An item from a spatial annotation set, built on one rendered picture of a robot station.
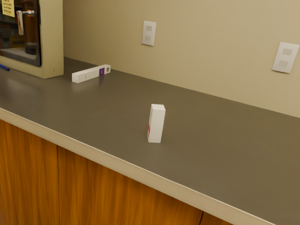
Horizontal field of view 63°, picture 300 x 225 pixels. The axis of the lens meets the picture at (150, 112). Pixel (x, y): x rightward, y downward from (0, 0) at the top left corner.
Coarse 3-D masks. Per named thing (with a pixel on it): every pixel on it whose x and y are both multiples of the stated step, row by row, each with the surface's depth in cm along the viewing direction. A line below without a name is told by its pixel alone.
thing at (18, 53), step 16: (0, 0) 103; (16, 0) 99; (32, 0) 95; (0, 16) 106; (16, 16) 101; (32, 16) 97; (16, 32) 104; (32, 32) 100; (0, 48) 112; (16, 48) 107; (32, 48) 103; (32, 64) 106
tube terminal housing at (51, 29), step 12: (48, 0) 97; (60, 0) 102; (48, 12) 99; (60, 12) 104; (48, 24) 100; (60, 24) 106; (48, 36) 102; (60, 36) 108; (48, 48) 104; (60, 48) 110; (0, 60) 117; (12, 60) 113; (48, 60) 106; (60, 60) 112; (36, 72) 108; (48, 72) 107; (60, 72) 114
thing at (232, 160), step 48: (0, 96) 84; (48, 96) 89; (96, 96) 95; (144, 96) 102; (192, 96) 109; (96, 144) 63; (144, 144) 66; (192, 144) 70; (240, 144) 73; (288, 144) 77; (192, 192) 52; (240, 192) 53; (288, 192) 55
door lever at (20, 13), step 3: (18, 12) 93; (21, 12) 94; (24, 12) 95; (27, 12) 96; (30, 12) 97; (18, 15) 93; (21, 15) 94; (30, 15) 97; (18, 18) 94; (21, 18) 94; (18, 21) 94; (21, 21) 95; (18, 24) 95; (21, 24) 95; (18, 27) 95; (21, 27) 95; (21, 30) 96; (21, 33) 96
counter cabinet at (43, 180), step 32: (0, 128) 84; (0, 160) 91; (32, 160) 81; (64, 160) 73; (0, 192) 99; (32, 192) 87; (64, 192) 78; (96, 192) 71; (128, 192) 65; (160, 192) 60; (0, 224) 107; (32, 224) 94; (64, 224) 84; (96, 224) 75; (128, 224) 68; (160, 224) 63; (192, 224) 58; (224, 224) 54
